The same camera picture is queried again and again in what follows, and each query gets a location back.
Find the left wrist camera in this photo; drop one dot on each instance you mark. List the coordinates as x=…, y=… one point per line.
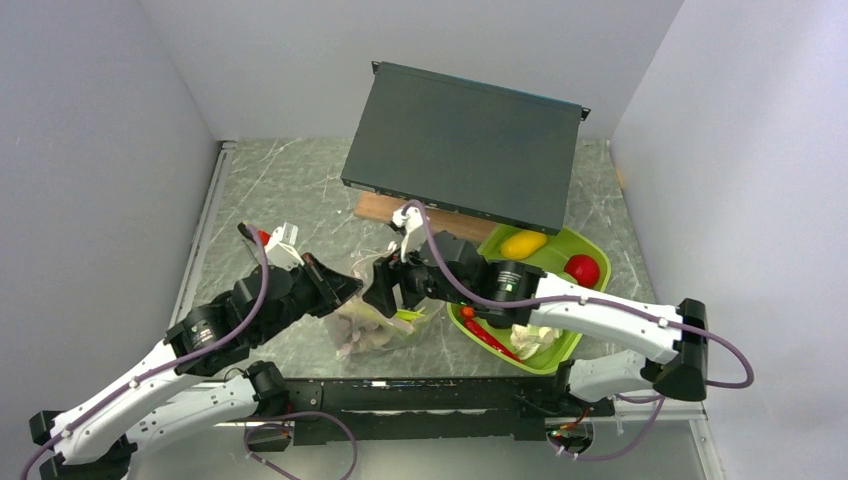
x=279, y=246

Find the green celery stalks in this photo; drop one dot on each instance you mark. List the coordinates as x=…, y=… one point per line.
x=367, y=329

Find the black yellow screwdriver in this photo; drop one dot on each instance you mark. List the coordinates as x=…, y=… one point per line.
x=249, y=232
x=252, y=251

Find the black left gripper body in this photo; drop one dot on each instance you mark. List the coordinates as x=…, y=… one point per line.
x=308, y=295

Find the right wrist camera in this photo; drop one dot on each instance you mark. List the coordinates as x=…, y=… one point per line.
x=409, y=222

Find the dark rack server chassis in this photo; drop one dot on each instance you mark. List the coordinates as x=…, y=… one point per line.
x=465, y=146

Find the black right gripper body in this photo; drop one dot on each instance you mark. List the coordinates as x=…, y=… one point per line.
x=415, y=282

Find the yellow bell pepper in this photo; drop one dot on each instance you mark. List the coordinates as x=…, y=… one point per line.
x=522, y=245

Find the long red chili pepper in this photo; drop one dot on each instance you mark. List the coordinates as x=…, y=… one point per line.
x=489, y=340

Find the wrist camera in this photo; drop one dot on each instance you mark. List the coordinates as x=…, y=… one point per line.
x=409, y=222
x=279, y=246

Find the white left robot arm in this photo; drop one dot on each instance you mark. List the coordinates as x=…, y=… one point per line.
x=91, y=440

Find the white cauliflower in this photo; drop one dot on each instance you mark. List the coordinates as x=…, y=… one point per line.
x=530, y=340

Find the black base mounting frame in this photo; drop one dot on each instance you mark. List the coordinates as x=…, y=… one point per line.
x=521, y=408

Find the aluminium rail left edge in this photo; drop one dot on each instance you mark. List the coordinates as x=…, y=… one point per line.
x=203, y=231

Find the clear zip top bag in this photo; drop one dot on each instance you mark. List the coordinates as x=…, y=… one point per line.
x=335, y=329

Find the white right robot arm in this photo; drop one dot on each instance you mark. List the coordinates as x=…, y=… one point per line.
x=662, y=347

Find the red tomato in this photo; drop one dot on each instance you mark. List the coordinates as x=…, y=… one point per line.
x=583, y=269

